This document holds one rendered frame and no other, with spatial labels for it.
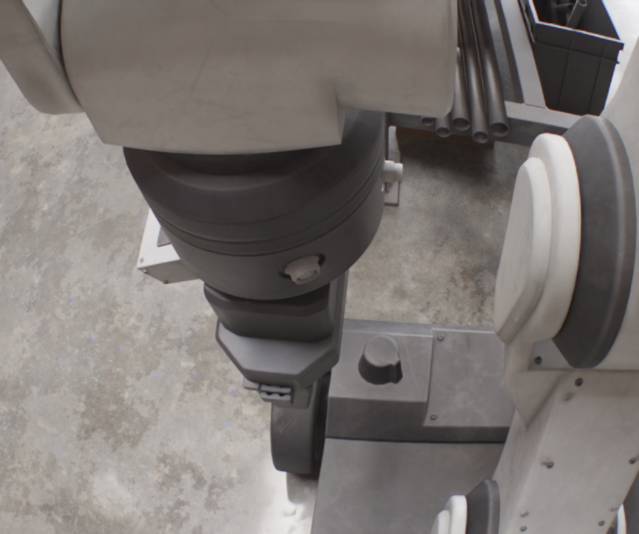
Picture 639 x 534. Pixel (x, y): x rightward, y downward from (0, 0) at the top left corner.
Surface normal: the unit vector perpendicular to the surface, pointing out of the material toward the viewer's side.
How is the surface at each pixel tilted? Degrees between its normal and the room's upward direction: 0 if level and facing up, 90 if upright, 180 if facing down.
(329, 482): 0
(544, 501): 60
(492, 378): 0
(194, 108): 102
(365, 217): 95
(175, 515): 0
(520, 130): 90
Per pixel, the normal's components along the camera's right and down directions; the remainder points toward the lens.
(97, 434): -0.07, -0.54
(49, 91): -0.12, 0.93
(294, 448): -0.11, 0.47
